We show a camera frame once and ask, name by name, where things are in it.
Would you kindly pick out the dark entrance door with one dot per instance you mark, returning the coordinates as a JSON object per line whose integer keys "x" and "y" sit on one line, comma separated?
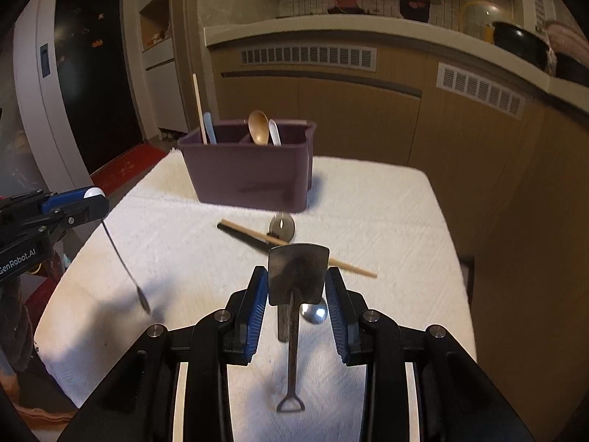
{"x": 92, "y": 78}

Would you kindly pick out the light wooden chopstick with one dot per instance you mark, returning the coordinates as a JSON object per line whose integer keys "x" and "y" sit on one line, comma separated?
{"x": 354, "y": 269}
{"x": 199, "y": 110}

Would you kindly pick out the white kitchen countertop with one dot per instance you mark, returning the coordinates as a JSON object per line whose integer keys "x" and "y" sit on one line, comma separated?
{"x": 322, "y": 27}

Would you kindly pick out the shiny oval metal spoon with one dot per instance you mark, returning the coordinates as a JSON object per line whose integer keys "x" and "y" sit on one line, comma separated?
{"x": 314, "y": 312}

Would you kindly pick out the red doormat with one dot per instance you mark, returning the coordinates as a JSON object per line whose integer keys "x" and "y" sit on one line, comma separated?
{"x": 133, "y": 163}

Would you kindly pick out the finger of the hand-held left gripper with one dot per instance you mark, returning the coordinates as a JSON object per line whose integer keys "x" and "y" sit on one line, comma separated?
{"x": 69, "y": 198}
{"x": 85, "y": 212}

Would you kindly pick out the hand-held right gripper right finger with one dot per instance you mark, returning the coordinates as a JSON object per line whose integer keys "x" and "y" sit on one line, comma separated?
{"x": 337, "y": 317}

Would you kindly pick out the white textured tablecloth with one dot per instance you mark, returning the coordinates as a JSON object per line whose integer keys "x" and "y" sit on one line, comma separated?
{"x": 193, "y": 276}

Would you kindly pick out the large black pot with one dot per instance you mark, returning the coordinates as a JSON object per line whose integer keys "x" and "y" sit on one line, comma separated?
{"x": 520, "y": 46}

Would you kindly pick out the purple utensil holder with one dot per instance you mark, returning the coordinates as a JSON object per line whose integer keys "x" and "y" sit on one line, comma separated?
{"x": 248, "y": 175}

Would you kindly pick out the white ceramic spoon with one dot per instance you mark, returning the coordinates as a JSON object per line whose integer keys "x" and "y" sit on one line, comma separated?
{"x": 275, "y": 133}

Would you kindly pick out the short white vent grille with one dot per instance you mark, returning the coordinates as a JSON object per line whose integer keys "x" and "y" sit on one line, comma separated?
{"x": 481, "y": 87}

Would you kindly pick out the pink colander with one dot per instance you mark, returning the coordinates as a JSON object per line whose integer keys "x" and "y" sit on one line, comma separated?
{"x": 563, "y": 37}

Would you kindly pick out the small black pot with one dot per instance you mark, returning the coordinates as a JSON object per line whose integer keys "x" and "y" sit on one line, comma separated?
{"x": 573, "y": 69}

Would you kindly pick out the grey-blue plastic spoon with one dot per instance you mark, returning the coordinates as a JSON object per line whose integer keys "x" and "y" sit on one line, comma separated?
{"x": 210, "y": 129}

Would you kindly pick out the white shoe cabinet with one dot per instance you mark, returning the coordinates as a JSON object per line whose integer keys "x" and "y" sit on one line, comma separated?
{"x": 161, "y": 69}

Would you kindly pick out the black chopstick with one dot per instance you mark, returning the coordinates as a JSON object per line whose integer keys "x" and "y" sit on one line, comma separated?
{"x": 230, "y": 230}

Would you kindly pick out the wooden kitchen cabinet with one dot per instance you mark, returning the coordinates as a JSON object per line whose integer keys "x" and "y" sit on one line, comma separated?
{"x": 368, "y": 115}

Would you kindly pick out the wide white vent grille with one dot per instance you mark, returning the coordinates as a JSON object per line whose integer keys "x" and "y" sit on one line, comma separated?
{"x": 308, "y": 57}

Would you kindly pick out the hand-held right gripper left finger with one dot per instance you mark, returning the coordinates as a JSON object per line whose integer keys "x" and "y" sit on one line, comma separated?
{"x": 256, "y": 313}

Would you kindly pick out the shovel-shaped metal spoon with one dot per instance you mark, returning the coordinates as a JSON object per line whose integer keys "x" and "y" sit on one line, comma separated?
{"x": 299, "y": 271}

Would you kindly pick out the wooden spoon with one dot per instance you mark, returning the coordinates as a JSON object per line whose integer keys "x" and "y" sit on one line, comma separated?
{"x": 259, "y": 126}

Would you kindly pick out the white refrigerator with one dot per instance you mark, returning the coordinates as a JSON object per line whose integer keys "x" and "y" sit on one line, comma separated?
{"x": 37, "y": 101}

